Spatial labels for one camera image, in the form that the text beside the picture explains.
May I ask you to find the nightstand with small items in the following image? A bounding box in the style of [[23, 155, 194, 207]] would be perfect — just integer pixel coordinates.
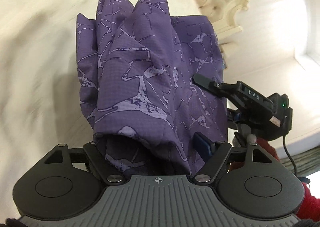
[[219, 43, 229, 70]]

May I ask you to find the cream embroidered bedspread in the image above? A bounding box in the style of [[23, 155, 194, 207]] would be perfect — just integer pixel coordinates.
[[0, 0, 211, 183]]

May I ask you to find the purple patterned garment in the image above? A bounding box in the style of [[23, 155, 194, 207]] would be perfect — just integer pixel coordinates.
[[76, 0, 228, 176]]

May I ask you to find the black cable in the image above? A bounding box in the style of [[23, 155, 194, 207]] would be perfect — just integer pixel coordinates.
[[282, 134, 299, 176]]

